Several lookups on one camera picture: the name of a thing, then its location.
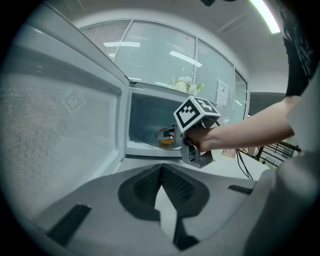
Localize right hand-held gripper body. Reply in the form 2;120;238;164
172;95;222;169

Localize person's right forearm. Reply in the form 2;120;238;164
209;96;296;152

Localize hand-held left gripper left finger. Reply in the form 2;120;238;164
117;163;163;222

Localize black metal railing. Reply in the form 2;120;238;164
254;140;302;169

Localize orange food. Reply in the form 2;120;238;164
159;127;174;147

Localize white paper notice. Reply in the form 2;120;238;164
215;78;230;106

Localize white microwave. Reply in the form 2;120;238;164
0;2;222;227

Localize glass turntable plate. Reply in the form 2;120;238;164
142;129;181;151

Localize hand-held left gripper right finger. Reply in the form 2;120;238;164
161;164;210;252

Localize white flower bouquet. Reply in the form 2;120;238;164
169;75;205;96

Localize person's black shirt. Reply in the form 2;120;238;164
279;3;316;98

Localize long ceiling light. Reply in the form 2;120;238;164
249;0;281;34

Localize black cable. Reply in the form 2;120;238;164
235;148;254;181

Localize person's right hand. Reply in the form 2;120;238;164
185;126;213;153

